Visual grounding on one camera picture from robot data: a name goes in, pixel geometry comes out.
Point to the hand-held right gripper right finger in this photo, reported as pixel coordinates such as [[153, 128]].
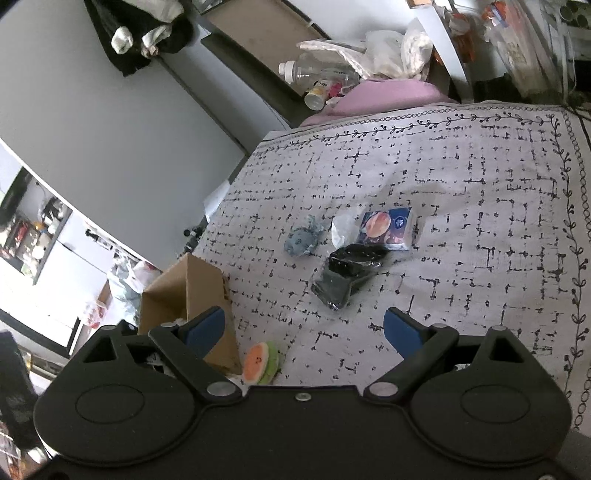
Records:
[[400, 331]]

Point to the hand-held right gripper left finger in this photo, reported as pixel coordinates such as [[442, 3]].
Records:
[[207, 325]]

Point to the cardboard box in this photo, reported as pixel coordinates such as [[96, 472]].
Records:
[[198, 286]]

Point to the watermelon slice plush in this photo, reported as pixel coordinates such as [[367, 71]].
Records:
[[259, 362]]

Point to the black cloth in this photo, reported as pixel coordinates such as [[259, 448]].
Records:
[[348, 274]]

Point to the blue tissue pack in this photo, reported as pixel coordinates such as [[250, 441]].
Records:
[[388, 228]]

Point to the blue plush toy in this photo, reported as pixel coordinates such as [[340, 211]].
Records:
[[300, 242]]

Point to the white bag with red print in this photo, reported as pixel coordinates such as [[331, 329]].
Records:
[[129, 279]]

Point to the grey printed blanket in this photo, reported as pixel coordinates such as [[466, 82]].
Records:
[[461, 184]]

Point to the cluttered shelf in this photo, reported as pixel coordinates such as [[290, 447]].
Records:
[[27, 235]]

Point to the dark cloth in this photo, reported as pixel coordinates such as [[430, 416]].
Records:
[[14, 383]]

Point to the pink pillow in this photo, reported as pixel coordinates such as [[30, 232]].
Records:
[[383, 94]]

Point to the small white can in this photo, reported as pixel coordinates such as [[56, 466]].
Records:
[[316, 97]]

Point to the clear plastic bottle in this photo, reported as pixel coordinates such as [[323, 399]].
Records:
[[318, 69]]

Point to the crumpled white plastic bags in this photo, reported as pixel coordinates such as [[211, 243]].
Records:
[[392, 50]]

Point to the white sock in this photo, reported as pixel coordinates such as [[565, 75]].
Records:
[[122, 39], [154, 39]]

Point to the dark framed brown panel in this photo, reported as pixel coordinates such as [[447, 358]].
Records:
[[263, 32]]

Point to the clear plastic sheet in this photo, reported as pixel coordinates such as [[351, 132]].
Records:
[[521, 50]]

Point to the orange printed snack bags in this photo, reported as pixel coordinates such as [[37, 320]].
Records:
[[461, 27]]

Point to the black hanging clothes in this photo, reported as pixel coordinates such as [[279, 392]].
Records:
[[124, 14]]

